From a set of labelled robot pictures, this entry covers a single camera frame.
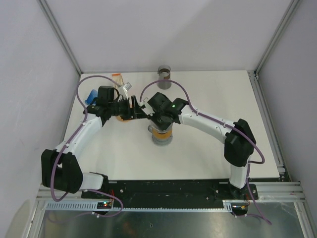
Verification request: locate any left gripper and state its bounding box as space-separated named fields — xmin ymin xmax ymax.
xmin=108 ymin=96 xmax=148 ymax=121

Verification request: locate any blue plastic dripper cone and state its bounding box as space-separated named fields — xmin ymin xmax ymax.
xmin=85 ymin=89 xmax=98 ymax=105

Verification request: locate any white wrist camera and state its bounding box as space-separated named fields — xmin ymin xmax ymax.
xmin=138 ymin=97 xmax=154 ymax=116
xmin=118 ymin=82 xmax=132 ymax=99

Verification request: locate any orange coffee filter pack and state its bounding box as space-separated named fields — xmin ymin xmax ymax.
xmin=111 ymin=73 xmax=124 ymax=88

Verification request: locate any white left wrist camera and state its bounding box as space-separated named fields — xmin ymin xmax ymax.
xmin=118 ymin=82 xmax=132 ymax=99

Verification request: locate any glass coffee server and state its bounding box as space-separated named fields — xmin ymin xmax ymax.
xmin=148 ymin=124 xmax=173 ymax=146

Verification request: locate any aluminium frame rail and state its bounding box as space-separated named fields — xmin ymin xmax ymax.
xmin=36 ymin=180 xmax=306 ymax=201

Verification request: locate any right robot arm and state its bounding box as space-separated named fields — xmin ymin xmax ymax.
xmin=140 ymin=92 xmax=256 ymax=199

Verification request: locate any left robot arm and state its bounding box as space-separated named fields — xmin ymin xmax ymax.
xmin=41 ymin=86 xmax=147 ymax=198

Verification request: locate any white slotted cable duct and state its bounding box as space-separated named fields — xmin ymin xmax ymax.
xmin=45 ymin=201 xmax=247 ymax=212

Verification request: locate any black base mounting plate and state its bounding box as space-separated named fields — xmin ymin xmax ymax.
xmin=81 ymin=179 xmax=259 ymax=209

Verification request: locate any grey glass carafe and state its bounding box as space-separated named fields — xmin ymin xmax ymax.
xmin=157 ymin=65 xmax=171 ymax=90

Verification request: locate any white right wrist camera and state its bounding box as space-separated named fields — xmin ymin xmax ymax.
xmin=138 ymin=97 xmax=154 ymax=116

